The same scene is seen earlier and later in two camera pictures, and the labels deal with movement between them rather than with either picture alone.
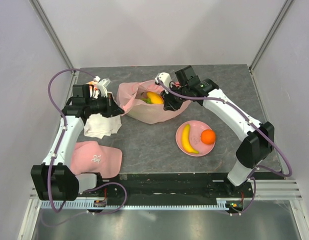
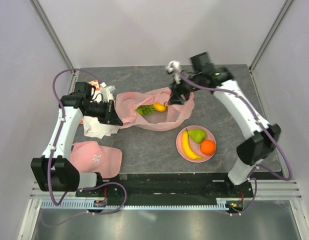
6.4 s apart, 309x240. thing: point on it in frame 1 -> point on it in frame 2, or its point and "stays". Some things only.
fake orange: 208,136 -> 207,147
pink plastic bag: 136,110 -> 126,103
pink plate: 196,128 -> 210,136
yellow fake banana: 186,139 stays
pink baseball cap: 89,157 stays
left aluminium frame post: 41,13 stays
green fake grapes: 147,100 -> 145,109
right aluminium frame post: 279,18 stays
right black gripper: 169,103 stays
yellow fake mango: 155,98 -> 159,106
